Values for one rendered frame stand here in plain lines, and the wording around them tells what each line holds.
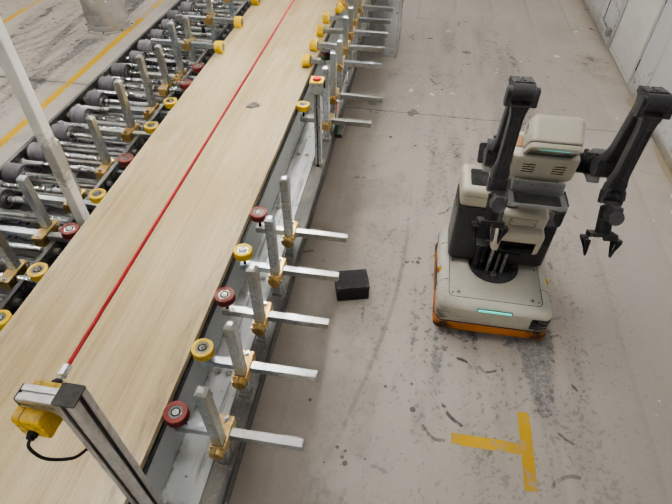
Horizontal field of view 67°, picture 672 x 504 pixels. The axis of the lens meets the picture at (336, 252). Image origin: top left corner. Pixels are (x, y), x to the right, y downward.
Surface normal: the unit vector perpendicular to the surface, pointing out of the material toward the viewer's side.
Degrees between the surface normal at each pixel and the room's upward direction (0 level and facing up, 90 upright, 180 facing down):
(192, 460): 0
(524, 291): 0
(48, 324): 0
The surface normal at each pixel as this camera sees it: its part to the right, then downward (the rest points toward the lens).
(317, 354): 0.00, -0.70
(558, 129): -0.11, -0.04
